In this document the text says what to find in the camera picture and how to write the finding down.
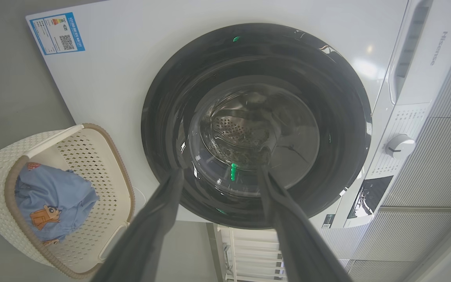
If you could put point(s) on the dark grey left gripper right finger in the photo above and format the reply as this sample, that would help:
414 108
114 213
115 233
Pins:
300 243

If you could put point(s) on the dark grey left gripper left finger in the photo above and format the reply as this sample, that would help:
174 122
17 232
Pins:
147 235

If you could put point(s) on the blue patterned garment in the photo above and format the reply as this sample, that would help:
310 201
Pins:
61 188

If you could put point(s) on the black round glass washer door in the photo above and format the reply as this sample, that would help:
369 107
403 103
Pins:
163 117

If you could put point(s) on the black washer display panel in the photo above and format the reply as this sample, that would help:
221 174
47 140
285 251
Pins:
370 196

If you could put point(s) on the steel perforated washer drum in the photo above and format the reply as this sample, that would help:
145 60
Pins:
237 133

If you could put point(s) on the white control knob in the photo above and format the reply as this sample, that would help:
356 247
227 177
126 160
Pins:
399 147

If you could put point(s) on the white front-load washing machine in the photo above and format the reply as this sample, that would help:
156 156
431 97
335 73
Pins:
112 78

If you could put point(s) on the white slatted rack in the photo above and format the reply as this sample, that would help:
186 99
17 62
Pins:
249 250

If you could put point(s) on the cream perforated laundry basket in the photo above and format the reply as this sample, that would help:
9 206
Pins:
92 156

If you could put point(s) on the blue energy label sticker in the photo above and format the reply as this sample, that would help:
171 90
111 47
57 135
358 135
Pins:
57 33

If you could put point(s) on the white detergent drawer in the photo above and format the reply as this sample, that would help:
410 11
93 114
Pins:
437 58

